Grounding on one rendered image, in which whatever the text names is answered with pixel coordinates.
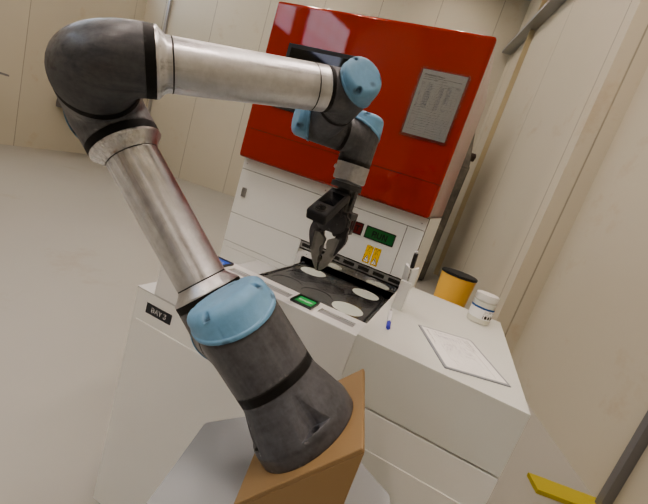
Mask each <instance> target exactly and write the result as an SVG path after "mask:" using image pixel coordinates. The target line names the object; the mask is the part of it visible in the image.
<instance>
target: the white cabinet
mask: <svg viewBox="0 0 648 504"><path fill-rule="evenodd" d="M244 416H245V413H244V411H243V410H242V408H241V406H240V405H239V403H238V402H237V400H236V399H235V397H234V396H233V394H232V393H231V391H230V390H229V388H228V387H227V385H226V384H225V382H224V380H223V379H222V377H221V376H220V374H219V373H218V371H217V370H216V368H215V367H214V366H213V364H212V363H211V362H210V361H209V360H207V359H205V358H204V357H203V356H201V355H200V354H199V353H198V352H197V350H196V349H195V347H194V346H193V344H192V341H191V338H190V334H189V332H188V331H187V329H186V327H185V325H184V324H183V322H182V320H181V318H180V316H179V315H178V313H177V311H176V309H175V306H173V305H171V304H169V303H167V302H165V301H163V300H161V299H160V298H158V297H156V296H154V295H152V294H150V293H148V292H147V291H145V290H143V289H141V288H139V287H138V289H137V293H136V298H135V303H134V307H133V312H132V317H131V322H130V326H129V331H128V336H127V340H126V345H125V350H124V355H123V359H122V364H121V369H120V373H119V378H118V383H117V388H116V392H115V397H114V402H113V406H112V411H111V416H110V421H109V425H108V430H107V435H106V439H105V444H104V449H103V454H102V458H101V463H100V468H99V472H98V477H97V482H96V487H95V491H94V496H93V498H94V499H95V500H97V501H98V502H99V503H100V504H146V503H147V502H148V501H149V499H150V498H151V497H152V495H153V494H154V492H155V491H156V490H157V488H158V487H159V486H160V484H161V483H162V481H163V480H164V479H165V477H166V476H167V475H168V473H169V472H170V470H171V469H172V468H173V466H174V465H175V464H176V462H177V461H178V459H179V458H180V457H181V455H182V454H183V452H184V451H185V450H186V448H187V447H188V446H189V444H190V443H191V441H192V440H193V439H194V437H195V436H196V435H197V433H198V432H199V430H200V429H201V428H202V426H203V425H204V424H206V423H207V422H213V421H219V420H226V419H232V418H238V417H244ZM361 463H362V464H363V465H364V467H365V468H366V469H367V470H368V471H369V472H370V473H371V475H372V476H373V477H374V478H375V479H376V480H377V481H378V483H379V484H380V485H381V486H382V487H383V488H384V489H385V491H386V492H387V493H388V494H389V496H390V504H486V503H487V501H488V499H489V497H490V495H491V493H492V491H493V489H494V487H495V485H496V483H497V481H498V477H497V476H495V475H493V474H491V473H489V472H487V471H485V470H484V469H482V468H480V467H478V466H476V465H474V464H472V463H470V462H469V461H467V460H465V459H463V458H461V457H459V456H457V455H455V454H454V453H452V452H450V451H448V450H446V449H444V448H442V447H440V446H439V445H437V444H435V443H433V442H431V441H429V440H427V439H425V438H424V437H422V436H420V435H418V434H416V433H414V432H412V431H410V430H409V429H407V428H405V427H403V426H401V425H399V424H397V423H395V422H394V421H392V420H390V419H388V418H386V417H384V416H382V415H380V414H379V413H377V412H375V411H373V410H371V409H369V408H367V407H365V452H364V455H363V458H362V460H361Z"/></svg>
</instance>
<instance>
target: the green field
mask: <svg viewBox="0 0 648 504"><path fill-rule="evenodd" d="M365 237H368V238H371V239H373V240H376V241H379V242H382V243H384V244H387V245H390V246H392V243H393V241H394V238H395V236H393V235H391V234H388V233H385V232H382V231H379V230H377V229H374V228H371V227H367V230H366V233H365Z"/></svg>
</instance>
